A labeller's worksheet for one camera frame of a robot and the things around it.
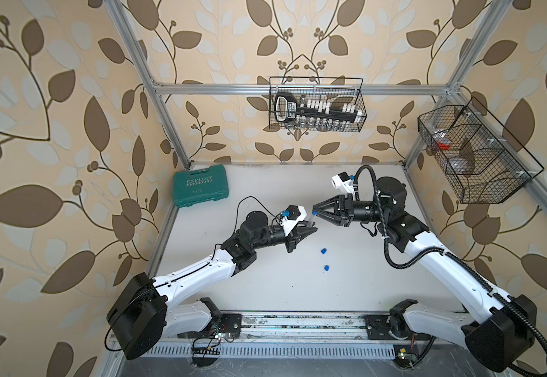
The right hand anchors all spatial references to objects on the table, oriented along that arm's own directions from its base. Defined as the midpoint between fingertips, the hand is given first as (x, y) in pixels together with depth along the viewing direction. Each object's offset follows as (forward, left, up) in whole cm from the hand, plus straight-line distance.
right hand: (312, 214), depth 64 cm
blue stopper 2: (+4, -7, -32) cm, 33 cm away
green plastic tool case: (+36, +47, -28) cm, 65 cm away
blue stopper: (-1, 0, +2) cm, 2 cm away
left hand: (+1, 0, -5) cm, 5 cm away
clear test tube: (-1, 0, -1) cm, 2 cm away
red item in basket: (+27, -49, -1) cm, 56 cm away
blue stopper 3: (-3, -7, -32) cm, 33 cm away
